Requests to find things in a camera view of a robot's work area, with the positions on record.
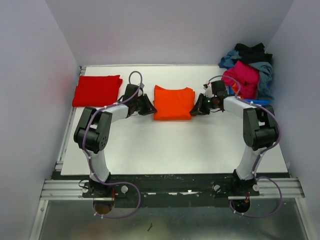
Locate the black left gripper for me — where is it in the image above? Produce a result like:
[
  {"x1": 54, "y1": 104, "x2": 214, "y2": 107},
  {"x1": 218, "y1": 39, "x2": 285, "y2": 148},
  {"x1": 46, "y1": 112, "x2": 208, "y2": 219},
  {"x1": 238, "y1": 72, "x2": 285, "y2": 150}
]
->
[{"x1": 133, "y1": 93, "x2": 158, "y2": 116}]

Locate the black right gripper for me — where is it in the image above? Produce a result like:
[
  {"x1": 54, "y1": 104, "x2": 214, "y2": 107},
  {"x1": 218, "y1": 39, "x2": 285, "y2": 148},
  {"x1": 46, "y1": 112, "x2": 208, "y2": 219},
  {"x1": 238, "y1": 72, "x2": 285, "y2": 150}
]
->
[{"x1": 189, "y1": 93, "x2": 217, "y2": 116}]

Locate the orange t shirt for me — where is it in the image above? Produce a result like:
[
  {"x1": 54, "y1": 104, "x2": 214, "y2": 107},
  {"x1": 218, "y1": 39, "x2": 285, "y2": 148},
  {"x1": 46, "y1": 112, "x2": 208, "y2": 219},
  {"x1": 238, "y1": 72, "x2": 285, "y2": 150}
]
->
[{"x1": 153, "y1": 85, "x2": 196, "y2": 121}]

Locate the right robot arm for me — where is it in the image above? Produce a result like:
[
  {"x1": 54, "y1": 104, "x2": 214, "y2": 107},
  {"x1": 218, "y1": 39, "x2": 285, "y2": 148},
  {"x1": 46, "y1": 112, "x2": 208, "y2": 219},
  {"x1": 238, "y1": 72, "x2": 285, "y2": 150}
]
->
[{"x1": 190, "y1": 80, "x2": 281, "y2": 196}]

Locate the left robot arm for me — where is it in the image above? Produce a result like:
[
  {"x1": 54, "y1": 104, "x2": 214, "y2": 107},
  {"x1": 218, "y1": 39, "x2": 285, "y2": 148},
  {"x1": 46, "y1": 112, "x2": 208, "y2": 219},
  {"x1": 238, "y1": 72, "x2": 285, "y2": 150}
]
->
[{"x1": 73, "y1": 83, "x2": 157, "y2": 198}]

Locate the blue plastic bin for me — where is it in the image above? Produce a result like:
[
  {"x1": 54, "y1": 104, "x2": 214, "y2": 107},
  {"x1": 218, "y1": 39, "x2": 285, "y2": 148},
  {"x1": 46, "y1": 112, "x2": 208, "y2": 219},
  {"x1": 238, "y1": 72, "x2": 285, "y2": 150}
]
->
[{"x1": 226, "y1": 86, "x2": 271, "y2": 106}]

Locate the magenta t shirt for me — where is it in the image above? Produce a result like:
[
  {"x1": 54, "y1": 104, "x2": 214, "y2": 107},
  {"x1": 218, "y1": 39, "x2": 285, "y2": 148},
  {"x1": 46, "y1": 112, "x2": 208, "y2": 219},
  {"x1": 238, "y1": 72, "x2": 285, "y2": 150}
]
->
[{"x1": 221, "y1": 60, "x2": 260, "y2": 100}]

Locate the folded red t shirt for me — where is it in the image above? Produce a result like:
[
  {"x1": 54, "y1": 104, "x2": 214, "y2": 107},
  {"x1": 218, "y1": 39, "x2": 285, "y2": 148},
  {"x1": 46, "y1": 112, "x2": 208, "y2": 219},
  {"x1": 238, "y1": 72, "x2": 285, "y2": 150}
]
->
[{"x1": 72, "y1": 75, "x2": 123, "y2": 107}]

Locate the grey blue t shirt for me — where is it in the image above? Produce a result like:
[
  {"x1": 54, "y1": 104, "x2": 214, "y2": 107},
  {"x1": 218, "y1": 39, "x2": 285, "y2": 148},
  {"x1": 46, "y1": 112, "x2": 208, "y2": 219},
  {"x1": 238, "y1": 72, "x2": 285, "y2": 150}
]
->
[{"x1": 218, "y1": 49, "x2": 274, "y2": 101}]

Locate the black t shirt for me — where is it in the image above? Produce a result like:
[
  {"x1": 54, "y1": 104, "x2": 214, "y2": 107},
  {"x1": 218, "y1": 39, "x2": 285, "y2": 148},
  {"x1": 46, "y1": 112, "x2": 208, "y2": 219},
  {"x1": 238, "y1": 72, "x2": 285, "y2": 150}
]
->
[{"x1": 234, "y1": 42, "x2": 273, "y2": 64}]

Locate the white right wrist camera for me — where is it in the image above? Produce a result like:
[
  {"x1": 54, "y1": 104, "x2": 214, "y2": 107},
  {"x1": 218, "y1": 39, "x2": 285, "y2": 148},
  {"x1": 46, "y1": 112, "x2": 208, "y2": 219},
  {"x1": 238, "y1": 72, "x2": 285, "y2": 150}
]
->
[{"x1": 203, "y1": 84, "x2": 214, "y2": 98}]

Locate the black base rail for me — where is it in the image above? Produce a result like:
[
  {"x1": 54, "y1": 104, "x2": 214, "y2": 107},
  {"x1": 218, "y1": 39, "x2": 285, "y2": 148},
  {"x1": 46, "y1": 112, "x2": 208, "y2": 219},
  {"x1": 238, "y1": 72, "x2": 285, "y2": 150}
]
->
[{"x1": 51, "y1": 171, "x2": 284, "y2": 209}]

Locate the aluminium frame profile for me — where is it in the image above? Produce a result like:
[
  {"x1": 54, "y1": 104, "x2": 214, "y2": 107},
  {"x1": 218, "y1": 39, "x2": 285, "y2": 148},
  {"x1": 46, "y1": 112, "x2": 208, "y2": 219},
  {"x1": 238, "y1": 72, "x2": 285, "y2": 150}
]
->
[{"x1": 39, "y1": 65, "x2": 87, "y2": 201}]

